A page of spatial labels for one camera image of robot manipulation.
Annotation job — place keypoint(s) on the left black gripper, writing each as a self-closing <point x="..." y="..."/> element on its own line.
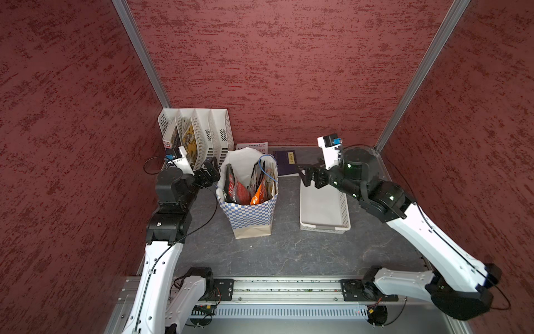
<point x="212" y="170"/>

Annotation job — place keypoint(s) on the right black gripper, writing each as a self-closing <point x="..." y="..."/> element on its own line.
<point x="320" y="168"/>

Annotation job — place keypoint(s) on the black red condiment packet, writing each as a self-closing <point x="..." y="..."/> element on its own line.
<point x="234" y="191"/>

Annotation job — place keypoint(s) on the white blue checkered paper bag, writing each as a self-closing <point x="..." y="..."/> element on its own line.
<point x="250" y="168"/>

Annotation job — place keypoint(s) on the orange condiment packet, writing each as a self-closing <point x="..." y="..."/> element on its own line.
<point x="261" y="194"/>

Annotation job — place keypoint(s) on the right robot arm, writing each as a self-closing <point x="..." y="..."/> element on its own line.
<point x="457" y="284"/>

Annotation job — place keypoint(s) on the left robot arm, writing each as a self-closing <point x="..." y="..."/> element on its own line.
<point x="155" y="310"/>

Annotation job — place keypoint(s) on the dark navy notebook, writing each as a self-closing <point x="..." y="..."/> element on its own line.
<point x="287" y="162"/>

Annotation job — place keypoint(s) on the yellow magazine in rack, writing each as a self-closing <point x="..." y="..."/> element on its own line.
<point x="189" y="142"/>

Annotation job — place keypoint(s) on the white plastic tray basket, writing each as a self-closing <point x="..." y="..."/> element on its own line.
<point x="323" y="210"/>

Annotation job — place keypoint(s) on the white file organizer rack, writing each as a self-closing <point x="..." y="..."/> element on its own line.
<point x="212" y="129"/>

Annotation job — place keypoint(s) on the blue white book in rack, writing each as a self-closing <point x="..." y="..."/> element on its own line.
<point x="171" y="138"/>

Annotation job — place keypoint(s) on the white booklet with text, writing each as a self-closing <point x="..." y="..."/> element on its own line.
<point x="261" y="147"/>

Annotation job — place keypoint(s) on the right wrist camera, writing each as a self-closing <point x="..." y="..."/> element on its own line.
<point x="331" y="147"/>

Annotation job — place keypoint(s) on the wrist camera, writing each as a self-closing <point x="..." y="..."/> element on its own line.
<point x="177" y="158"/>
<point x="331" y="147"/>

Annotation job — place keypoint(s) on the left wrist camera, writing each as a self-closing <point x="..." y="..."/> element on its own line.
<point x="177" y="158"/>

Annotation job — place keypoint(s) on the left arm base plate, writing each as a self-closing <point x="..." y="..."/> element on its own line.
<point x="222" y="290"/>

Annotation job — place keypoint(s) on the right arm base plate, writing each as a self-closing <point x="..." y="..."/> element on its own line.
<point x="357" y="290"/>

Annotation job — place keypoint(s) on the aluminium rail base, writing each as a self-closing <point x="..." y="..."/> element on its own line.
<point x="304" y="299"/>

